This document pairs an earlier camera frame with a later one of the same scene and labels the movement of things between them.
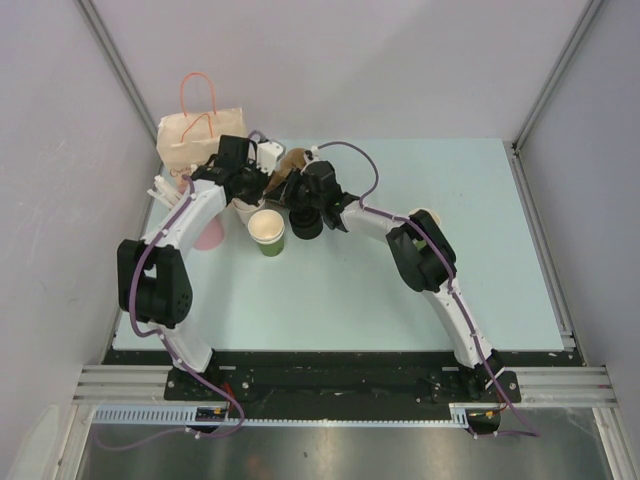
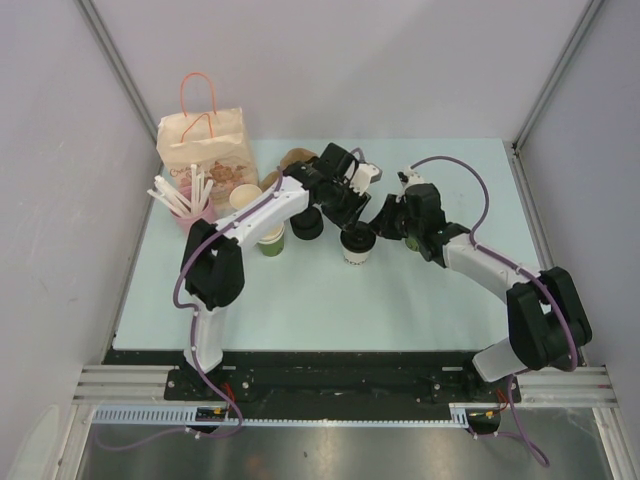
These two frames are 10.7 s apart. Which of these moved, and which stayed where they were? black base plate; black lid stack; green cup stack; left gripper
Moved: left gripper
Stayed: black lid stack; green cup stack; black base plate
